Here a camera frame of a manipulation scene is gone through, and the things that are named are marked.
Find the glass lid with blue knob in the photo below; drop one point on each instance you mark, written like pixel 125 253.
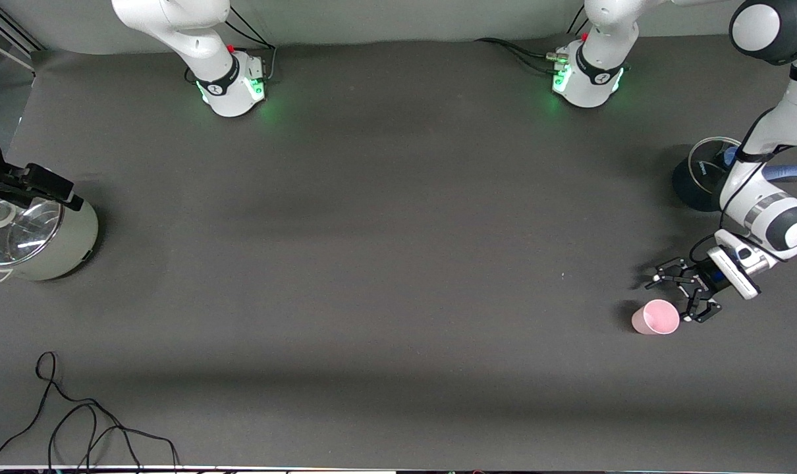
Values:
pixel 711 168

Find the aluminium frame rails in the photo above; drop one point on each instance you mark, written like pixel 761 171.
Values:
pixel 20 36

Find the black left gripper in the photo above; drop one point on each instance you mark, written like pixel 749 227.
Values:
pixel 706 280

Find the dark blue saucepan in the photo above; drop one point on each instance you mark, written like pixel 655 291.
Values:
pixel 691 191

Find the glass lid with beige knob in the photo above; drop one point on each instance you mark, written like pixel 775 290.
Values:
pixel 26 234

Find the pink plastic cup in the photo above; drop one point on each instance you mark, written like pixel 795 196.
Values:
pixel 657 317

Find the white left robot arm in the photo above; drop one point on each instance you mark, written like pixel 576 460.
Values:
pixel 761 197

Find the cream cooking pot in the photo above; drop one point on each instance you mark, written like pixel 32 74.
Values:
pixel 69 243

